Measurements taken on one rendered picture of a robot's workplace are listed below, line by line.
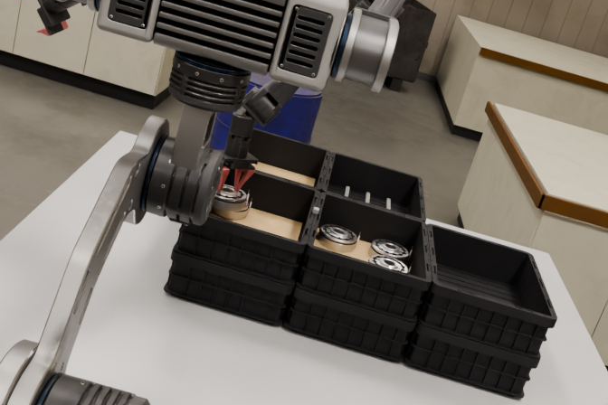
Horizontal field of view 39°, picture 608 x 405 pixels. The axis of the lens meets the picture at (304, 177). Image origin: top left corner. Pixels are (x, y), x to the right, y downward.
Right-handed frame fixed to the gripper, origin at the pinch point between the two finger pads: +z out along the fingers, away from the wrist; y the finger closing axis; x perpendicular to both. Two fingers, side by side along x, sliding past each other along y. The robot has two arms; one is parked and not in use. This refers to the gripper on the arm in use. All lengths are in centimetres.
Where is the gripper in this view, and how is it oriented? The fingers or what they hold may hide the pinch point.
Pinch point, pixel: (227, 188)
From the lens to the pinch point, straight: 215.7
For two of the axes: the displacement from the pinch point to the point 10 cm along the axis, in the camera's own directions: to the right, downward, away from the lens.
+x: 5.2, 3.8, -7.7
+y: -8.2, -0.2, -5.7
